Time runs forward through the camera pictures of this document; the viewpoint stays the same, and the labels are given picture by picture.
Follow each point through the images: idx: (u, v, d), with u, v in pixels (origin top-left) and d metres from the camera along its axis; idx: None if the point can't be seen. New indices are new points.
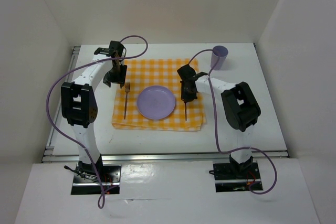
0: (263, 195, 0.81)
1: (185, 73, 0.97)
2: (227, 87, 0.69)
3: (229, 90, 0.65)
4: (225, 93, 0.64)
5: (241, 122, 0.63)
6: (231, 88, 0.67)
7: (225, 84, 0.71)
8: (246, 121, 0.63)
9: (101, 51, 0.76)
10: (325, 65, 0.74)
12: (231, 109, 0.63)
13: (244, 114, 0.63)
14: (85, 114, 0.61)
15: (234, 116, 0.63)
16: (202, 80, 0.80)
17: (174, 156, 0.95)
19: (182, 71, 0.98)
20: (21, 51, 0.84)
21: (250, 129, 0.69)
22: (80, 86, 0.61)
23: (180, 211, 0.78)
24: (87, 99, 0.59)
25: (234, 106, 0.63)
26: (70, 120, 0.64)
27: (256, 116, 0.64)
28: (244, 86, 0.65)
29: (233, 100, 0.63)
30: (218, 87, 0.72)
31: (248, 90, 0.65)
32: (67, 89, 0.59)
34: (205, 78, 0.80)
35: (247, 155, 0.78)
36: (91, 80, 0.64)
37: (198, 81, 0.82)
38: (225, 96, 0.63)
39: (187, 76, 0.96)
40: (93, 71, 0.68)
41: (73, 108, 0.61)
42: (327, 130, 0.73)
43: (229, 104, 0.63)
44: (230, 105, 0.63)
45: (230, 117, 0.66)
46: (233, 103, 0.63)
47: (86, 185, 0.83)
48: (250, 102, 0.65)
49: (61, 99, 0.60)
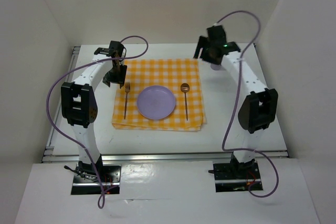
0: (264, 197, 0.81)
1: (216, 36, 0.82)
2: (255, 87, 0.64)
3: (255, 95, 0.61)
4: (249, 97, 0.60)
5: (251, 125, 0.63)
6: (256, 93, 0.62)
7: (254, 82, 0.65)
8: (256, 125, 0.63)
9: (101, 50, 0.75)
10: (325, 65, 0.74)
12: (249, 113, 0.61)
13: (258, 118, 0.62)
14: (85, 114, 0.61)
15: (248, 118, 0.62)
16: (231, 60, 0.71)
17: (174, 156, 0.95)
19: (211, 32, 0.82)
20: (21, 51, 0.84)
21: (258, 132, 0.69)
22: (80, 86, 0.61)
23: (180, 211, 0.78)
24: (87, 99, 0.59)
25: (254, 113, 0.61)
26: (70, 120, 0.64)
27: (269, 121, 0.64)
28: (273, 97, 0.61)
29: (255, 106, 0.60)
30: (245, 81, 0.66)
31: (274, 100, 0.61)
32: (67, 89, 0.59)
34: (236, 59, 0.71)
35: (250, 157, 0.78)
36: (91, 80, 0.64)
37: (227, 57, 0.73)
38: (250, 102, 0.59)
39: (216, 41, 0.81)
40: (93, 71, 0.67)
41: (73, 108, 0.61)
42: (327, 130, 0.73)
43: (249, 109, 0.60)
44: (250, 111, 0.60)
45: (243, 114, 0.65)
46: (254, 109, 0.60)
47: (86, 185, 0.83)
48: (270, 109, 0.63)
49: (61, 100, 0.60)
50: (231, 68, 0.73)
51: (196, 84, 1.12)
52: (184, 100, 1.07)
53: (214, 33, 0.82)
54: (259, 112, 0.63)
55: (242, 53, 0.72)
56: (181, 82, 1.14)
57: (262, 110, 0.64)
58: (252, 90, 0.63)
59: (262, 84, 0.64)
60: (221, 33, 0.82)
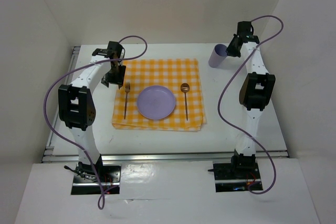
0: (260, 194, 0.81)
1: (241, 28, 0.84)
2: (259, 70, 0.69)
3: (255, 75, 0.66)
4: (249, 75, 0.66)
5: (246, 100, 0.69)
6: (258, 74, 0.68)
7: (259, 66, 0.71)
8: (251, 102, 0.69)
9: (99, 51, 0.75)
10: (325, 64, 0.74)
12: (247, 88, 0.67)
13: (253, 95, 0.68)
14: (83, 117, 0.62)
15: (244, 93, 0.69)
16: (248, 46, 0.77)
17: (174, 156, 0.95)
19: (240, 25, 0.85)
20: (20, 51, 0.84)
21: (255, 114, 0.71)
22: (77, 88, 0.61)
23: (180, 211, 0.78)
24: (84, 102, 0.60)
25: (250, 88, 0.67)
26: (67, 124, 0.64)
27: (263, 103, 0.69)
28: (271, 81, 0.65)
29: (253, 83, 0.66)
30: (252, 64, 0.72)
31: (271, 85, 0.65)
32: (64, 92, 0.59)
34: (253, 45, 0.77)
35: (250, 148, 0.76)
36: (88, 82, 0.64)
37: (244, 44, 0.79)
38: (249, 78, 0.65)
39: (242, 33, 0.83)
40: (92, 72, 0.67)
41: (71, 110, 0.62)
42: (327, 130, 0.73)
43: (248, 84, 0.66)
44: (248, 86, 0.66)
45: (242, 91, 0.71)
46: (251, 85, 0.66)
47: (86, 185, 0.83)
48: (266, 92, 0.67)
49: (59, 103, 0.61)
50: (245, 54, 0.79)
51: (196, 84, 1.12)
52: (184, 100, 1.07)
53: (242, 26, 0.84)
54: (256, 92, 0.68)
55: (259, 44, 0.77)
56: (181, 81, 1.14)
57: (260, 91, 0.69)
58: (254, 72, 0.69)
59: (265, 70, 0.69)
60: (248, 25, 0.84)
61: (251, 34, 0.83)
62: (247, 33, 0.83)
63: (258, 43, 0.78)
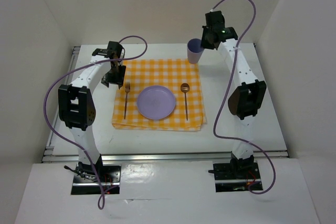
0: (259, 193, 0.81)
1: (212, 21, 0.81)
2: (247, 78, 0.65)
3: (245, 86, 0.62)
4: (239, 87, 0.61)
5: (239, 112, 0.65)
6: (247, 84, 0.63)
7: (247, 73, 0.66)
8: (244, 111, 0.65)
9: (98, 51, 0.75)
10: (326, 64, 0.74)
12: (238, 100, 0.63)
13: (245, 105, 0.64)
14: (83, 116, 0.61)
15: (236, 105, 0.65)
16: (228, 49, 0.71)
17: (174, 156, 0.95)
19: (210, 17, 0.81)
20: (21, 52, 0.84)
21: (250, 120, 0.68)
22: (77, 88, 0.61)
23: (180, 211, 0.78)
24: (84, 103, 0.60)
25: (242, 100, 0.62)
26: (67, 124, 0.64)
27: (256, 108, 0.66)
28: (261, 87, 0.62)
29: (245, 94, 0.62)
30: (238, 72, 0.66)
31: (262, 91, 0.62)
32: (64, 92, 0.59)
34: (233, 47, 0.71)
35: (248, 152, 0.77)
36: (88, 82, 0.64)
37: (223, 45, 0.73)
38: (239, 91, 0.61)
39: (214, 25, 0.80)
40: (92, 72, 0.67)
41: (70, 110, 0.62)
42: (327, 130, 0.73)
43: (239, 97, 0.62)
44: (239, 98, 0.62)
45: (232, 102, 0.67)
46: (243, 97, 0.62)
47: (86, 185, 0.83)
48: (258, 98, 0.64)
49: (58, 103, 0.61)
50: (226, 55, 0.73)
51: (196, 84, 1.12)
52: (184, 100, 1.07)
53: (214, 19, 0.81)
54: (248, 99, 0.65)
55: (239, 42, 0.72)
56: (181, 82, 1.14)
57: (250, 98, 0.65)
58: (244, 81, 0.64)
59: (253, 75, 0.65)
60: (220, 18, 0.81)
61: (222, 25, 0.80)
62: (220, 26, 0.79)
63: (237, 40, 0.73)
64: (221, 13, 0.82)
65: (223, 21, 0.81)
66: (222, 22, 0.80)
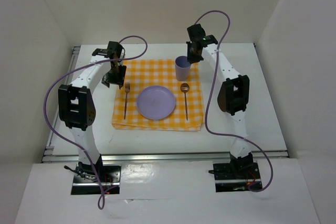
0: (259, 191, 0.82)
1: (193, 33, 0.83)
2: (230, 74, 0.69)
3: (229, 82, 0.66)
4: (225, 84, 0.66)
5: (229, 107, 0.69)
6: (231, 79, 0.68)
7: (230, 70, 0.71)
8: (233, 106, 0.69)
9: (98, 52, 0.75)
10: (326, 64, 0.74)
12: (226, 96, 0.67)
13: (233, 100, 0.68)
14: (83, 116, 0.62)
15: (224, 101, 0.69)
16: (209, 52, 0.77)
17: (174, 156, 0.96)
19: (191, 30, 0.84)
20: (20, 52, 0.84)
21: (240, 116, 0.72)
22: (77, 88, 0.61)
23: (180, 211, 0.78)
24: (84, 102, 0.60)
25: (229, 95, 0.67)
26: (67, 124, 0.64)
27: (244, 102, 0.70)
28: (245, 81, 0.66)
29: (231, 89, 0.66)
30: (222, 70, 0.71)
31: (247, 84, 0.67)
32: (64, 92, 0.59)
34: (214, 50, 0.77)
35: (245, 150, 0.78)
36: (88, 82, 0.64)
37: (206, 49, 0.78)
38: (225, 87, 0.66)
39: (195, 36, 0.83)
40: (92, 72, 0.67)
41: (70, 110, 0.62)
42: (327, 130, 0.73)
43: (226, 93, 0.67)
44: (226, 94, 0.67)
45: (221, 99, 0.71)
46: (229, 93, 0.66)
47: (86, 185, 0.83)
48: (244, 93, 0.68)
49: (59, 103, 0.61)
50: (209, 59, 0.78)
51: (196, 84, 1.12)
52: (184, 100, 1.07)
53: (193, 30, 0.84)
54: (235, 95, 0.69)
55: (219, 45, 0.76)
56: (181, 82, 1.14)
57: (237, 94, 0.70)
58: (228, 77, 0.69)
59: (236, 71, 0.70)
60: (200, 29, 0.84)
61: (203, 35, 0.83)
62: (201, 36, 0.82)
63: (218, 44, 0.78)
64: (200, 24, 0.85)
65: (204, 31, 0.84)
66: (203, 33, 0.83)
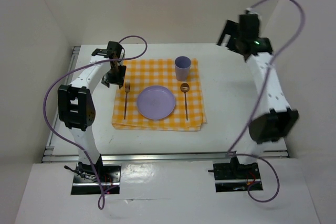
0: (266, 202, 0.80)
1: (247, 25, 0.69)
2: (276, 104, 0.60)
3: (273, 114, 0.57)
4: (268, 116, 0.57)
5: (261, 137, 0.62)
6: (276, 111, 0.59)
7: (277, 98, 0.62)
8: (266, 138, 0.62)
9: (98, 52, 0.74)
10: (326, 64, 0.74)
12: (263, 127, 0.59)
13: (269, 133, 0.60)
14: (83, 116, 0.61)
15: (259, 130, 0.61)
16: (259, 65, 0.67)
17: (175, 157, 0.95)
19: (244, 20, 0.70)
20: (20, 52, 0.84)
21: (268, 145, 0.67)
22: (77, 89, 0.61)
23: (180, 211, 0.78)
24: (84, 103, 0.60)
25: (268, 127, 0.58)
26: (67, 124, 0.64)
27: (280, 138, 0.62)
28: (293, 119, 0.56)
29: (272, 124, 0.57)
30: (268, 94, 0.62)
31: (293, 123, 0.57)
32: (63, 93, 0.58)
34: (264, 63, 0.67)
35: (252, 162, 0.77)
36: (88, 82, 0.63)
37: (255, 60, 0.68)
38: (266, 119, 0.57)
39: (247, 32, 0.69)
40: (92, 72, 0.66)
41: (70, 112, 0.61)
42: (328, 130, 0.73)
43: (264, 125, 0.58)
44: (264, 125, 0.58)
45: (256, 125, 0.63)
46: (269, 125, 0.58)
47: (86, 185, 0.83)
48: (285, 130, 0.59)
49: (58, 104, 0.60)
50: (256, 71, 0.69)
51: (196, 84, 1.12)
52: (184, 100, 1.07)
53: (247, 21, 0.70)
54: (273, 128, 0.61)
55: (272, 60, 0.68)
56: (181, 81, 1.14)
57: (279, 125, 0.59)
58: (272, 107, 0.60)
59: (285, 102, 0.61)
60: (253, 19, 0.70)
61: (256, 33, 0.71)
62: (254, 35, 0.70)
63: (271, 56, 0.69)
64: (258, 17, 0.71)
65: (258, 26, 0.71)
66: (257, 29, 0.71)
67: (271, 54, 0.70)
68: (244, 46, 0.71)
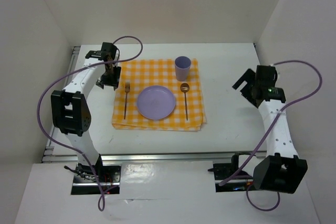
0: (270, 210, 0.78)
1: (262, 74, 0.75)
2: (283, 151, 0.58)
3: (278, 159, 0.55)
4: (272, 159, 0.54)
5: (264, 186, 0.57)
6: (281, 157, 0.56)
7: (285, 144, 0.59)
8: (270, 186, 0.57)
9: (92, 54, 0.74)
10: (326, 64, 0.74)
12: (266, 172, 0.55)
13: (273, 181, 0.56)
14: (78, 122, 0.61)
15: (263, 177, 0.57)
16: (269, 109, 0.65)
17: (174, 157, 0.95)
19: (260, 70, 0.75)
20: (20, 52, 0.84)
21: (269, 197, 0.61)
22: (71, 94, 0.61)
23: (179, 211, 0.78)
24: (79, 107, 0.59)
25: (273, 173, 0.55)
26: (63, 130, 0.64)
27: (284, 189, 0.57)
28: (300, 168, 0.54)
29: (277, 169, 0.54)
30: (275, 139, 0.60)
31: (299, 171, 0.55)
32: (57, 98, 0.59)
34: (275, 110, 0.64)
35: None
36: (82, 86, 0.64)
37: (265, 104, 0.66)
38: (271, 161, 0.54)
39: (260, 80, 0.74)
40: (85, 76, 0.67)
41: (64, 117, 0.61)
42: (327, 130, 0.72)
43: (268, 169, 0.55)
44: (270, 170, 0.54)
45: (259, 171, 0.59)
46: (274, 170, 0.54)
47: (86, 185, 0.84)
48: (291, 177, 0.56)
49: (52, 109, 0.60)
50: (265, 116, 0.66)
51: (196, 84, 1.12)
52: (184, 100, 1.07)
53: (262, 71, 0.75)
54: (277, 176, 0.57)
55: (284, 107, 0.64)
56: (181, 81, 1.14)
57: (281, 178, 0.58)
58: (278, 152, 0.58)
59: (293, 149, 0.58)
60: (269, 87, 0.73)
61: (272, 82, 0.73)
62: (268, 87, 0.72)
63: (283, 105, 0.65)
64: (275, 70, 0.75)
65: (274, 79, 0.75)
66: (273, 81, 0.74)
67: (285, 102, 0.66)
68: (258, 92, 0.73)
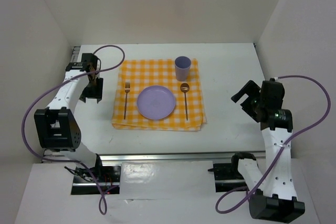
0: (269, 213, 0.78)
1: (269, 92, 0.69)
2: (281, 192, 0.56)
3: (274, 202, 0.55)
4: (267, 201, 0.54)
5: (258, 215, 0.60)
6: (279, 198, 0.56)
7: (284, 183, 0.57)
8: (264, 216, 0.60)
9: (73, 66, 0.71)
10: (326, 64, 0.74)
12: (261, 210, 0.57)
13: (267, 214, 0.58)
14: (67, 139, 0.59)
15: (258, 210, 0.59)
16: (273, 141, 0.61)
17: (174, 157, 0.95)
19: (266, 86, 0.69)
20: (20, 52, 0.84)
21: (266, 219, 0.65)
22: (56, 111, 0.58)
23: (180, 211, 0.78)
24: (66, 124, 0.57)
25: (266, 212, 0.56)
26: (52, 149, 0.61)
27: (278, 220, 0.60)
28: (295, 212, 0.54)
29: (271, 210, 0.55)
30: (274, 177, 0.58)
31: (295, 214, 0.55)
32: (42, 118, 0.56)
34: (280, 142, 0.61)
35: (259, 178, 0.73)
36: (67, 101, 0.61)
37: (269, 132, 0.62)
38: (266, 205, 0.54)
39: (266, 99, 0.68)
40: (69, 90, 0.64)
41: (52, 136, 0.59)
42: (327, 130, 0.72)
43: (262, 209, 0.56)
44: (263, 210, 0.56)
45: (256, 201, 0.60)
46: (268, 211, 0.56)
47: (86, 185, 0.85)
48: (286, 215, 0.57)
49: (38, 131, 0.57)
50: (269, 145, 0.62)
51: (196, 84, 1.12)
52: (184, 100, 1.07)
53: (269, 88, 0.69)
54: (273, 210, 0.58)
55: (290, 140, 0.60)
56: (181, 81, 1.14)
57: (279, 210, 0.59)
58: (276, 193, 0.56)
59: (292, 190, 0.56)
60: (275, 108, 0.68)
61: (278, 103, 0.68)
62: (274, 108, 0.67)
63: (289, 135, 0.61)
64: (282, 87, 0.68)
65: (282, 97, 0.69)
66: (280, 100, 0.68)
67: (291, 131, 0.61)
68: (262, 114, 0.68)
